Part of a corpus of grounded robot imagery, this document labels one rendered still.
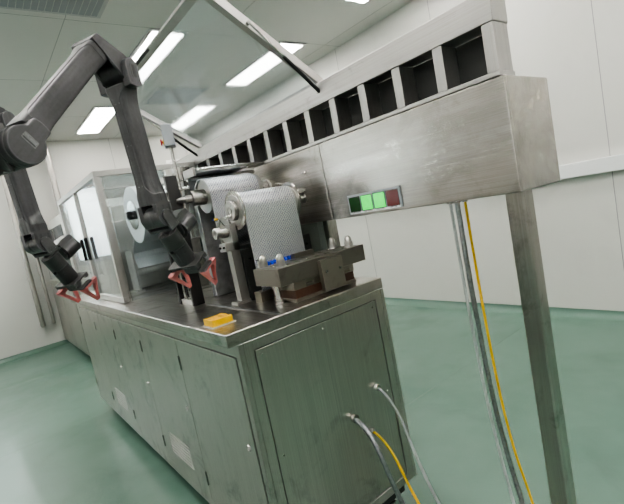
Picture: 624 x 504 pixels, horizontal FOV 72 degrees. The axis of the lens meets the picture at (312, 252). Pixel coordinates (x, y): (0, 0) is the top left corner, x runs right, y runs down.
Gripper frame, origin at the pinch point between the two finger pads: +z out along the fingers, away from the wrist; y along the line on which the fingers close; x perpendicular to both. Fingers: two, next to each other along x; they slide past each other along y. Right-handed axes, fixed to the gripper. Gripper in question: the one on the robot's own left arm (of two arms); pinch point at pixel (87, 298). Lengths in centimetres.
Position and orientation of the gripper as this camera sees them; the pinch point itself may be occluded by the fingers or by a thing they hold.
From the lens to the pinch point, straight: 170.7
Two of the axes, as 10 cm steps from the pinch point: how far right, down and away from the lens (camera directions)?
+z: 3.6, 7.6, 5.4
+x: -2.4, 6.3, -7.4
